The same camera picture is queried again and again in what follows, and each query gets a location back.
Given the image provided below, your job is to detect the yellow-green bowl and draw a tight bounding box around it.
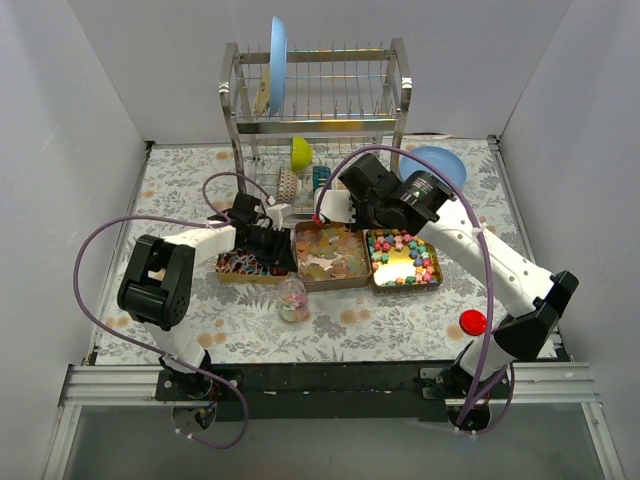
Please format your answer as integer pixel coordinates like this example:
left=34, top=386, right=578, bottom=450
left=290, top=136, right=313, bottom=174

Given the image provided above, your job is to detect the small blue plate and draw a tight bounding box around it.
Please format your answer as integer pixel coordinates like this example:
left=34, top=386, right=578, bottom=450
left=399, top=146, right=467, bottom=189

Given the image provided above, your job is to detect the patterned bowl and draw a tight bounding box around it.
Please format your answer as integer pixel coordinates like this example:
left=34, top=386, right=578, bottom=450
left=275, top=167, right=302, bottom=205

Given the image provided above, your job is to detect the steel dish rack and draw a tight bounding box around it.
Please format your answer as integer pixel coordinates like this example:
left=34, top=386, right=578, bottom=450
left=218, top=38, right=413, bottom=194

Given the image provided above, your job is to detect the clear glass jar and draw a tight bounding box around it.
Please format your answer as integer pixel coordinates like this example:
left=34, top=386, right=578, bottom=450
left=277, top=278, right=310, bottom=323

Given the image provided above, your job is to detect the red jar lid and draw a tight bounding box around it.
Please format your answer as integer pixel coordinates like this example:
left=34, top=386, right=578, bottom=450
left=459, top=309, right=488, bottom=336

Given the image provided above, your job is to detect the star candy tin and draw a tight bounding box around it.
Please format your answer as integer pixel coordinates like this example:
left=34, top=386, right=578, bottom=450
left=365, top=229, right=443, bottom=291

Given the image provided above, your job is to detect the teal white mug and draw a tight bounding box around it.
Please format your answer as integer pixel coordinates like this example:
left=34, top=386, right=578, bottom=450
left=312, top=165, right=331, bottom=191

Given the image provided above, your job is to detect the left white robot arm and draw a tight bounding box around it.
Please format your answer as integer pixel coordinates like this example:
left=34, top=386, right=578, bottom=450
left=117, top=193, right=297, bottom=400

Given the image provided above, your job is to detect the beige plate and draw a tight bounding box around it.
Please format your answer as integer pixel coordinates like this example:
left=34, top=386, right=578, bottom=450
left=253, top=66, right=270, bottom=117

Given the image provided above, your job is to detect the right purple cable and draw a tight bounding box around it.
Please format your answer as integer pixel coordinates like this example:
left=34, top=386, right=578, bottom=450
left=311, top=144, right=516, bottom=434

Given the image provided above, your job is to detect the popsicle candy tin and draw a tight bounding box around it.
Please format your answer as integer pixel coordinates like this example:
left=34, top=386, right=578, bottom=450
left=294, top=221, right=372, bottom=293

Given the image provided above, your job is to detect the large blue plate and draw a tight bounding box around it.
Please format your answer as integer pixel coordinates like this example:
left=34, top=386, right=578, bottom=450
left=269, top=16, right=288, bottom=117

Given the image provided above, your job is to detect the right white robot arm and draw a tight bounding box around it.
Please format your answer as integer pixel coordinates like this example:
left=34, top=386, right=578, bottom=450
left=314, top=147, right=579, bottom=398

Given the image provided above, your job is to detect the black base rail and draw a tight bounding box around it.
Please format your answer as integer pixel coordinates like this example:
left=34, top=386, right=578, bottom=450
left=155, top=361, right=470, bottom=422

